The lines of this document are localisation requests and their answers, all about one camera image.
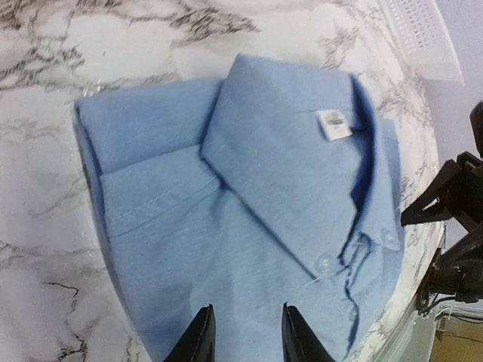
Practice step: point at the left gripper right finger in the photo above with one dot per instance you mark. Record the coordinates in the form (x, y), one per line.
(299, 342)

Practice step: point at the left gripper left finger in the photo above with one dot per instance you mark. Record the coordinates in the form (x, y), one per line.
(198, 342)

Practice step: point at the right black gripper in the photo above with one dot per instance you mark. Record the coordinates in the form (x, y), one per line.
(456, 192)

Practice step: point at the white plastic laundry basket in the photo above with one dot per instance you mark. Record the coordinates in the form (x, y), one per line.
(424, 38)

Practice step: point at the light blue shirt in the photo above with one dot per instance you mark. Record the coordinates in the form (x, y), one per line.
(276, 184)

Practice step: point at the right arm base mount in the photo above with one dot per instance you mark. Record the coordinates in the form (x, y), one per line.
(450, 279)

